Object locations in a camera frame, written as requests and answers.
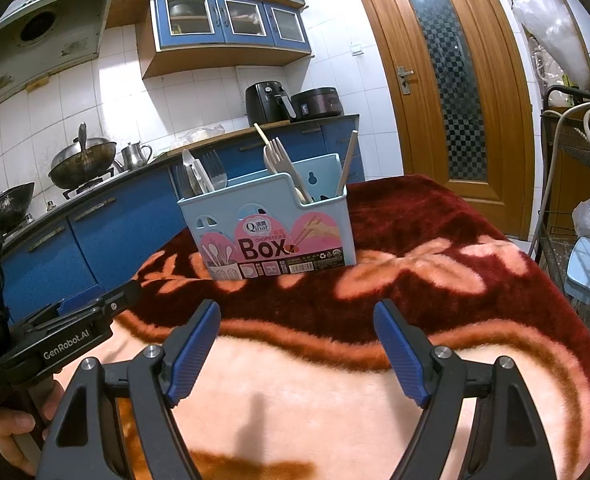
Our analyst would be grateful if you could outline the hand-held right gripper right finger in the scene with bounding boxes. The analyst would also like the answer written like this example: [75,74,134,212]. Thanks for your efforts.
[373,298,558,480]

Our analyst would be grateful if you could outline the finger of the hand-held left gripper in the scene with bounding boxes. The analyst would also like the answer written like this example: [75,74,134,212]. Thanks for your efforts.
[20,284,106,331]
[98,280,143,320]

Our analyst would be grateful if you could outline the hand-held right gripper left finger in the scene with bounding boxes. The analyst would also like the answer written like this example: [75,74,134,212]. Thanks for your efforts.
[35,299,222,480]

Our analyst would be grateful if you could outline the light blue utensil box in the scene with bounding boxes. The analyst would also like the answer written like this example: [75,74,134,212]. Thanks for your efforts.
[176,152,358,281]

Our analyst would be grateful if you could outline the metal table knife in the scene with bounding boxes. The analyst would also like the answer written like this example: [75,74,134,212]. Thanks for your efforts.
[181,148,211,196]

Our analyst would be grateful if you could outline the pale fork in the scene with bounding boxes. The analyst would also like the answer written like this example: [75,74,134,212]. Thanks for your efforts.
[262,136,315,206]

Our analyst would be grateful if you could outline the person's left hand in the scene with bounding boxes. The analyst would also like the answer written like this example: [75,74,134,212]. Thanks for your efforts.
[0,374,78,478]

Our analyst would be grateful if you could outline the blue kitchen counter cabinet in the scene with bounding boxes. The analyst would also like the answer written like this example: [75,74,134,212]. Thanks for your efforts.
[0,114,366,321]

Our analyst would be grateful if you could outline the dark red floral blanket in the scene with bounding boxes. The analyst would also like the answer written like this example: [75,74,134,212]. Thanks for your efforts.
[82,175,590,480]

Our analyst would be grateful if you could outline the gas stove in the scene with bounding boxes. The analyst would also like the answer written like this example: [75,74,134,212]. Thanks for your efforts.
[62,167,131,201]

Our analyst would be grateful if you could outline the dark frying pan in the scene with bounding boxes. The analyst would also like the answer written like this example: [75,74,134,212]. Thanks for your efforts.
[0,182,36,233]

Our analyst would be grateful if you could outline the wok with lid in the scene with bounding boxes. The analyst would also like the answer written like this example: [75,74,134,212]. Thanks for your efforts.
[48,122,118,190]

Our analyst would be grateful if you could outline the metal kettle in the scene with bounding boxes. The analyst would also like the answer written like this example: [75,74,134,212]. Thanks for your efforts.
[115,141,154,171]

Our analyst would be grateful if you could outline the clear plastic bag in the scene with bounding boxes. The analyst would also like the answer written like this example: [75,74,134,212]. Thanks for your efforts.
[180,124,226,145]

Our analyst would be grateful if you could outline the light blue plastic tray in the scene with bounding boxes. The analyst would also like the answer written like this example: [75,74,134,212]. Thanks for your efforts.
[564,237,590,306]

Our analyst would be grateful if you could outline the wooden door with glass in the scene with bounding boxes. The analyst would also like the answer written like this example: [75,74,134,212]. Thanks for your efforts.
[347,0,536,241]

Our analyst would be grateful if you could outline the black air fryer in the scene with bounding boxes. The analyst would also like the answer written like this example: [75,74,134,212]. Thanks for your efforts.
[245,81,298,126]

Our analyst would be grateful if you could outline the grey range hood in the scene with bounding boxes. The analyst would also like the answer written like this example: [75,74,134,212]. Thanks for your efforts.
[0,0,116,113]

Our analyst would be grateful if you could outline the metal storage rack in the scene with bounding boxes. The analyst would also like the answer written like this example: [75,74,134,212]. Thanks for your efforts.
[530,85,590,351]

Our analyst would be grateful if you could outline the black rice cooker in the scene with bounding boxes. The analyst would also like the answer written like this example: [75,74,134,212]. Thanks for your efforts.
[290,87,346,122]

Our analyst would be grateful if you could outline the hanging plastic bags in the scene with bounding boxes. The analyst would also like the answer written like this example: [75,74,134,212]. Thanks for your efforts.
[512,0,590,91]

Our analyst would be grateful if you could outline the glass door wall cabinet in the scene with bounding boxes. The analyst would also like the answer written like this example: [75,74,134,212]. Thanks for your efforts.
[140,0,313,79]

